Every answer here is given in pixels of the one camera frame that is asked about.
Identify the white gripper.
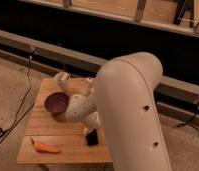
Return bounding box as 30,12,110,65
83,112,101,136

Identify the black eraser block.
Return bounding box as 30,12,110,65
86,130,98,146

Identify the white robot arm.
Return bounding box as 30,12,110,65
66,52,172,171

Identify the purple bowl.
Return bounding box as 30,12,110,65
44,92,69,114

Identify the orange carrot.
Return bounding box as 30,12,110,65
31,138,60,154

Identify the clear glass cup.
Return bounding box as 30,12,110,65
54,72,70,92

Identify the black cable on floor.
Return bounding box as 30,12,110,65
0,49,37,152

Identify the black cable at right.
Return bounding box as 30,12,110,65
175,99,199,141

